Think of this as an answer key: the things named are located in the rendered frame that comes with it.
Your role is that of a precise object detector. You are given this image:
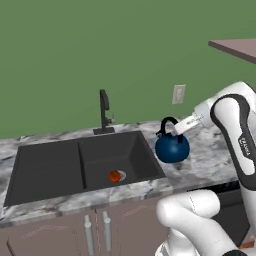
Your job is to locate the orange round fruit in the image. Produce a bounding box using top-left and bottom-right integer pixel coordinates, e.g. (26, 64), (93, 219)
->
(108, 169), (122, 184)

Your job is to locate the blue kettle with black handle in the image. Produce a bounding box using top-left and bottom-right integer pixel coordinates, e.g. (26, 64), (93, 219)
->
(154, 116), (191, 164)

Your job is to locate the grey bar door handle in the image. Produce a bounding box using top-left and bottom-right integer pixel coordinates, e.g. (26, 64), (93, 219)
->
(83, 214), (96, 256)
(101, 210), (113, 253)

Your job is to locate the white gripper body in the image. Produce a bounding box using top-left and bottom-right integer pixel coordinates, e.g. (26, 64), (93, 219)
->
(174, 113), (205, 135)

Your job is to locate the black tap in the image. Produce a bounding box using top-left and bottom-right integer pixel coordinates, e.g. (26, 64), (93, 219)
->
(92, 88), (116, 136)

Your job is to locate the white wall socket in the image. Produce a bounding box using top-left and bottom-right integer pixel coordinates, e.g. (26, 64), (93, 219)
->
(171, 84), (187, 106)

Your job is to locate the black appliance front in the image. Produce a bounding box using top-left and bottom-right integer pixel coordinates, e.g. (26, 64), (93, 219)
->
(186, 180), (252, 248)

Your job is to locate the brown cabinet door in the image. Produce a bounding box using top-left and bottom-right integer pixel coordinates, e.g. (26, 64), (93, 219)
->
(94, 195), (172, 256)
(0, 213), (98, 256)

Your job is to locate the dark grey double sink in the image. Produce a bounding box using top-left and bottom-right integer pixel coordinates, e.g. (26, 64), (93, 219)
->
(3, 130), (167, 208)

